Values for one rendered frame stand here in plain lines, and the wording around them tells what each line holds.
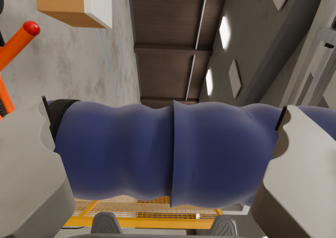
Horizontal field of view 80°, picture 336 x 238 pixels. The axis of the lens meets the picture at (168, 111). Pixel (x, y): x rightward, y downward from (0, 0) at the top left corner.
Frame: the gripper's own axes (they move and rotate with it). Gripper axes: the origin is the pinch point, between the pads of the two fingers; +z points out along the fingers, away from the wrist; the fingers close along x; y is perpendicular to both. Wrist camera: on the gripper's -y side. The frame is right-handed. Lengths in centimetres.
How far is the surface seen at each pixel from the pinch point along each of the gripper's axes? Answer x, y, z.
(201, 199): 7.8, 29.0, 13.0
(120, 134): -8.1, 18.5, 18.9
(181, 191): 3.8, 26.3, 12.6
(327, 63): 152, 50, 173
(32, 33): -21.4, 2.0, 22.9
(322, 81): 155, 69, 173
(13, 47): -25.1, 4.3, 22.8
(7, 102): -32.3, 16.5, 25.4
